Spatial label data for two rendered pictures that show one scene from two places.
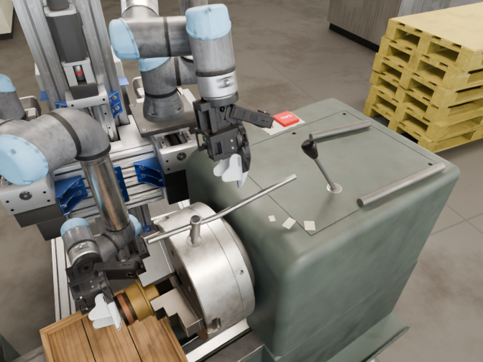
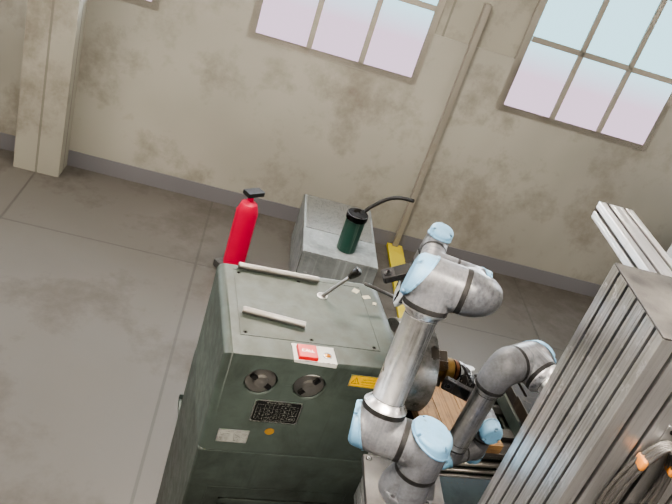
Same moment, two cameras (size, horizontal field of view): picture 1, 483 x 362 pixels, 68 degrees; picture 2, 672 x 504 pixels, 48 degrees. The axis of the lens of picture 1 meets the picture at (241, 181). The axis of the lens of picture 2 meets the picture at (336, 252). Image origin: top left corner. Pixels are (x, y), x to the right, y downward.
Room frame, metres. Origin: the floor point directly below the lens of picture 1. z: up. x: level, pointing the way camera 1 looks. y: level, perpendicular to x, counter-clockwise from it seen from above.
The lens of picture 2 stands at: (2.72, 0.26, 2.61)
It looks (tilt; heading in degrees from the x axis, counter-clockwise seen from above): 29 degrees down; 193
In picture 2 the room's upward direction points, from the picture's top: 19 degrees clockwise
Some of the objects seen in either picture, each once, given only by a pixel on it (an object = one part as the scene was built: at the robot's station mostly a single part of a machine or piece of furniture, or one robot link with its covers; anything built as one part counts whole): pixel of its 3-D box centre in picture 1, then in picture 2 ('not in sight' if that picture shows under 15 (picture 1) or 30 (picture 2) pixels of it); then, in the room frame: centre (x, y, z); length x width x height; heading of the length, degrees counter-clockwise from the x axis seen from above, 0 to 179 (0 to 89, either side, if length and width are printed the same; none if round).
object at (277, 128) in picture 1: (279, 130); (311, 360); (0.96, -0.12, 1.23); 0.13 x 0.08 x 0.06; 123
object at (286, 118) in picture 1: (285, 119); (307, 353); (0.97, -0.14, 1.26); 0.06 x 0.06 x 0.02; 33
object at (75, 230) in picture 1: (78, 239); (487, 425); (0.65, 0.45, 1.08); 0.11 x 0.08 x 0.09; 32
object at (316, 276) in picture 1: (310, 209); (296, 359); (0.78, -0.21, 1.06); 0.59 x 0.48 x 0.39; 123
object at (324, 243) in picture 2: not in sight; (349, 230); (-1.54, -0.71, 0.38); 0.78 x 0.62 x 0.75; 24
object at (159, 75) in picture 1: (159, 68); (423, 447); (1.19, 0.28, 1.33); 0.13 x 0.12 x 0.14; 100
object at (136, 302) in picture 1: (138, 301); (445, 368); (0.46, 0.24, 1.08); 0.09 x 0.09 x 0.09; 35
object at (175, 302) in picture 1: (184, 313); not in sight; (0.42, 0.13, 1.08); 0.12 x 0.11 x 0.05; 33
